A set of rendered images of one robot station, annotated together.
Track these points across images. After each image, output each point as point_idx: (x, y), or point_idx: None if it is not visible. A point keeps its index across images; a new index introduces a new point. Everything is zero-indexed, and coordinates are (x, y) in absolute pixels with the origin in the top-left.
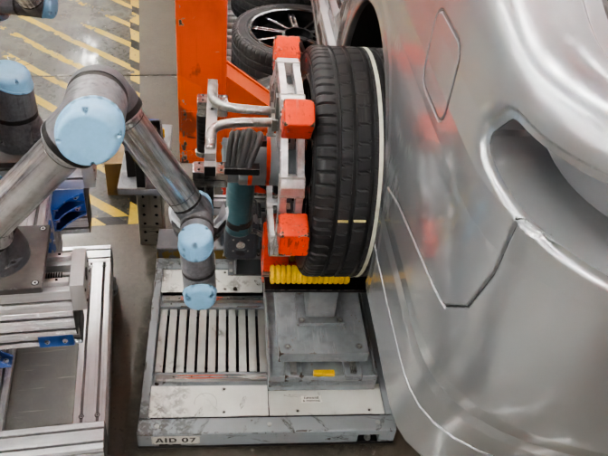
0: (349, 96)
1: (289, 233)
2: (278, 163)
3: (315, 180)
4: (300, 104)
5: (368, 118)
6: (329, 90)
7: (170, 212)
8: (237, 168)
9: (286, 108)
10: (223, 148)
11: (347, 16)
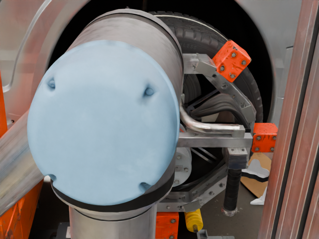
0: (209, 32)
1: (276, 130)
2: (184, 131)
3: (253, 90)
4: (235, 44)
5: (222, 37)
6: (208, 35)
7: (258, 201)
8: (248, 123)
9: (240, 51)
10: (180, 151)
11: (55, 25)
